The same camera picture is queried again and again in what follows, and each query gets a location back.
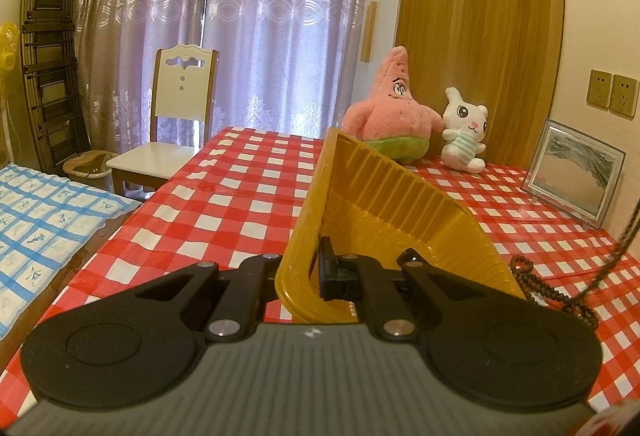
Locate dark wooden bead necklace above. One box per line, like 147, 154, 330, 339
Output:
508, 195, 640, 332

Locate yellow plastic tray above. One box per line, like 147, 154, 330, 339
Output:
274, 129, 523, 323

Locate blue white checkered bedsheet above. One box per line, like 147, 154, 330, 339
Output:
0, 163, 139, 336

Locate red white checkered tablecloth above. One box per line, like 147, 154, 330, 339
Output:
1, 127, 639, 435

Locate beige waste basket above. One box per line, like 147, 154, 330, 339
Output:
63, 150, 116, 191

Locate framed sand art picture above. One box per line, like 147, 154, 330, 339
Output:
522, 119, 626, 228

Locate white bunny plush toy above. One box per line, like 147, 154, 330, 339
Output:
440, 86, 488, 174

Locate pink starfish plush toy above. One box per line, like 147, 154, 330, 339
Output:
342, 46, 444, 164

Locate white wooden chair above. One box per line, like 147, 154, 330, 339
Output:
105, 43, 222, 197

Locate yellow plastic bag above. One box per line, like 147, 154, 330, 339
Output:
0, 22, 20, 77

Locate dark folded ladder rack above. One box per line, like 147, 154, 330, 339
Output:
20, 0, 90, 175

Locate wooden wardrobe panel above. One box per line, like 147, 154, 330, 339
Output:
396, 0, 564, 169

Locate lilac lace curtain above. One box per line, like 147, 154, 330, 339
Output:
75, 0, 364, 152

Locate gold wall socket right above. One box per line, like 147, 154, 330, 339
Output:
608, 74, 639, 119

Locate gold wall socket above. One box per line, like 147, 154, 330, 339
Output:
587, 69, 613, 109
608, 74, 639, 119

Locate gold wall socket left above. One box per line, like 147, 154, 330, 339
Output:
587, 69, 613, 109

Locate wooden wall handle strip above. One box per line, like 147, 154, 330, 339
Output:
360, 0, 378, 63

